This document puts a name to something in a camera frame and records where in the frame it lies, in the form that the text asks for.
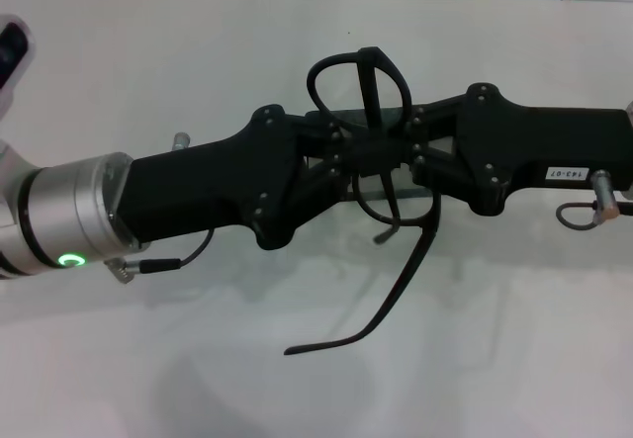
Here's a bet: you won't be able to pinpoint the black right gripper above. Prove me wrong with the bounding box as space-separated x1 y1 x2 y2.
383 81 633 218

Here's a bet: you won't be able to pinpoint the black glasses case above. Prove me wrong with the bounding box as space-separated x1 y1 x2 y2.
304 106 469 203

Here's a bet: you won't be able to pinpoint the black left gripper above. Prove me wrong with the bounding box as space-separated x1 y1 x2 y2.
118 104 383 251

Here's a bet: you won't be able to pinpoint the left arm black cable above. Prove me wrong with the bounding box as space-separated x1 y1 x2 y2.
103 227 217 287

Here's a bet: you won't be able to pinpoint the black glasses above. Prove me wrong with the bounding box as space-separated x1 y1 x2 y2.
283 46 443 357

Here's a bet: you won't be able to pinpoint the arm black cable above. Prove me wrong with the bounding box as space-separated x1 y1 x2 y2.
103 227 217 287
555 201 602 232

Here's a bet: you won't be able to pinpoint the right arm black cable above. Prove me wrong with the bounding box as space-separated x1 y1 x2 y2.
555 201 602 232

